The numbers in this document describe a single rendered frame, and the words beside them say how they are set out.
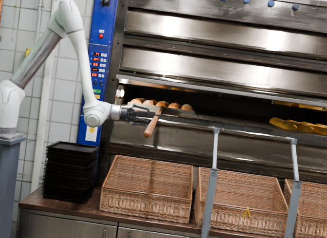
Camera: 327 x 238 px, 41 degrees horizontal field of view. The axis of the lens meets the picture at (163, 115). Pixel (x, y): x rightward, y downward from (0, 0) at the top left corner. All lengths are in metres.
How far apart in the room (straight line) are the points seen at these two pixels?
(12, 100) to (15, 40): 0.96
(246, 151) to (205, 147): 0.29
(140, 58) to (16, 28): 0.90
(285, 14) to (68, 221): 1.98
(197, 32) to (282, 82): 0.69
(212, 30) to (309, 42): 0.67
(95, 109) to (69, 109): 0.81
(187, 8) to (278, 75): 0.79
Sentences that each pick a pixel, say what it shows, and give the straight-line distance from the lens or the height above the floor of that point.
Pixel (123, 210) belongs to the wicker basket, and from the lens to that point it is 2.74.
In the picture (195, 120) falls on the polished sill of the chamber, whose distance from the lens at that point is 3.11.
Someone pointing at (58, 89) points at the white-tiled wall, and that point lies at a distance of 3.22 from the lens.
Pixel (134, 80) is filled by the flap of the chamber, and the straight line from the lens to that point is 2.97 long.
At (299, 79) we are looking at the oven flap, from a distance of 3.22.
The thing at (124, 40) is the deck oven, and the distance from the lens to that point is 3.14.
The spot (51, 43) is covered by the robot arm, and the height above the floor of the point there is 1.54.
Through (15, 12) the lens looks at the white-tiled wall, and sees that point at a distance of 3.34.
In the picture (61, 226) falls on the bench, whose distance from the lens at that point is 2.78.
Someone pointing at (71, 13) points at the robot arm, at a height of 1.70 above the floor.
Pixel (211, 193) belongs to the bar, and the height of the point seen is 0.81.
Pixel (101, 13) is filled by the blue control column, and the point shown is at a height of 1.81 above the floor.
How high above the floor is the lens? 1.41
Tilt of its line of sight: 4 degrees down
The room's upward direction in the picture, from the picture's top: 8 degrees clockwise
